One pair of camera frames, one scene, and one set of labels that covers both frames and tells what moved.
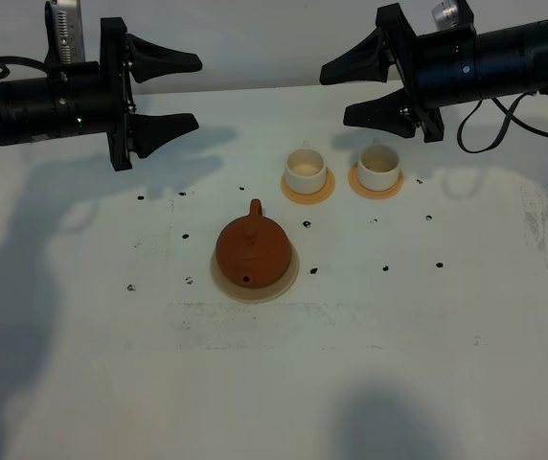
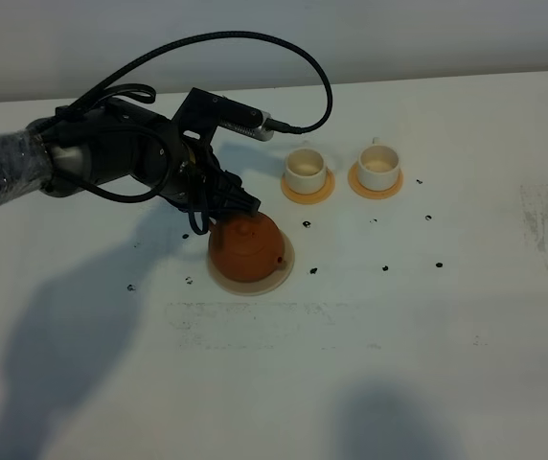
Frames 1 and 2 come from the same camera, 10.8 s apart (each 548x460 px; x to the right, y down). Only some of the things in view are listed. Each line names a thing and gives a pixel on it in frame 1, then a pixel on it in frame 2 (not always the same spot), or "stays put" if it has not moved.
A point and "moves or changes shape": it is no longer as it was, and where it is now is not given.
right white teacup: (378, 167) stays put
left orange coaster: (309, 198) stays put
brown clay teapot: (253, 251) moves or changes shape
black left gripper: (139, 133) -> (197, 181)
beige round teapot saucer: (256, 295) -> (263, 285)
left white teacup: (306, 170) stays put
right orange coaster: (357, 188) stays put
